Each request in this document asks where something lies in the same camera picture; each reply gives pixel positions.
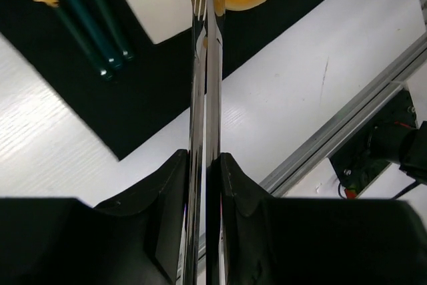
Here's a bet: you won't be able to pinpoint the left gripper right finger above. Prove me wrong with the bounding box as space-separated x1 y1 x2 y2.
220 153 426 284

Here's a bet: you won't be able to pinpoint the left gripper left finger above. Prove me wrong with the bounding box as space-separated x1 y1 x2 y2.
1 150 187 284

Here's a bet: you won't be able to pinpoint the metal tongs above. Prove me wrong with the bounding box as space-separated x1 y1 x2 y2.
181 0 226 284

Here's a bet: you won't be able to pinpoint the black placemat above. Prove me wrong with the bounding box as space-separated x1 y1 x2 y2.
1 0 323 159

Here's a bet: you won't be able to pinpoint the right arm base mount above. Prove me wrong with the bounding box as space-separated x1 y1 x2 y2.
329 89 418 199

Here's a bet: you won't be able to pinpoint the gold spoon green handle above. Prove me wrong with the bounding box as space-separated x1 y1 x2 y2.
67 0 123 70

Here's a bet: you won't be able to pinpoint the aluminium rail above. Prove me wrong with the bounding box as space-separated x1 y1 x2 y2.
260 34 426 196

